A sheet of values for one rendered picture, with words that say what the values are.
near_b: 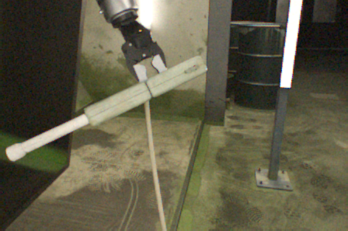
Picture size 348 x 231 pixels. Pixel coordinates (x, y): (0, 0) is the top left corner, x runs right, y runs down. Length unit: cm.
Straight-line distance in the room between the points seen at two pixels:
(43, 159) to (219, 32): 174
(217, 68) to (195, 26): 40
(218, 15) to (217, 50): 29
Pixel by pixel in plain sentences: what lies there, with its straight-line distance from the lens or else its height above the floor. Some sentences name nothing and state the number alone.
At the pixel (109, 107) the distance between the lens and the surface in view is 64.
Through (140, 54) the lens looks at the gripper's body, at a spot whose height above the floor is 91.
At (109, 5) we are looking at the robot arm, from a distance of 71.
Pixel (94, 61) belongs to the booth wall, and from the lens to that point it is 275.
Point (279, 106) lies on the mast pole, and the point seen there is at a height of 49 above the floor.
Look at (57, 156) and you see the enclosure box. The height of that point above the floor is 49.
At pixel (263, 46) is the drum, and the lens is 291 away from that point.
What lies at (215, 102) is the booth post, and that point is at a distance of 253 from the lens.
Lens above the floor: 100
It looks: 17 degrees down
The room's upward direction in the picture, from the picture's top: straight up
